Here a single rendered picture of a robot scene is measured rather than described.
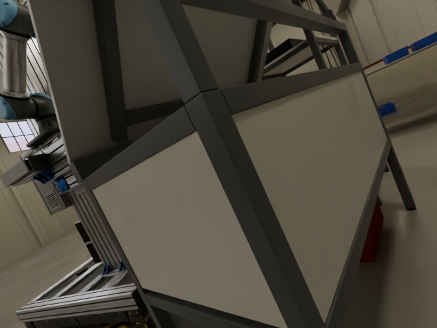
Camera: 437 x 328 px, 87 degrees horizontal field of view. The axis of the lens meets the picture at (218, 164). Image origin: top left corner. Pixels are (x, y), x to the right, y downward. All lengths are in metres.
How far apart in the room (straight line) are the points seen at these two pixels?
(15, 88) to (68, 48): 0.79
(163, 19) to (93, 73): 0.48
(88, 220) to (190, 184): 1.53
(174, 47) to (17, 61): 1.22
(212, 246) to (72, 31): 0.63
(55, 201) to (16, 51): 0.97
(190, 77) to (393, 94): 3.68
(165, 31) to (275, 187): 0.27
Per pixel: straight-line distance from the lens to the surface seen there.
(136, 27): 0.87
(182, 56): 0.33
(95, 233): 1.91
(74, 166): 0.83
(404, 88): 3.94
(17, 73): 1.51
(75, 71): 0.78
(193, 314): 0.66
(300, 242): 0.42
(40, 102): 1.61
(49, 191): 1.99
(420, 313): 1.05
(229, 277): 0.46
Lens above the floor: 0.73
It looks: 5 degrees down
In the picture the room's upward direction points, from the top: 25 degrees counter-clockwise
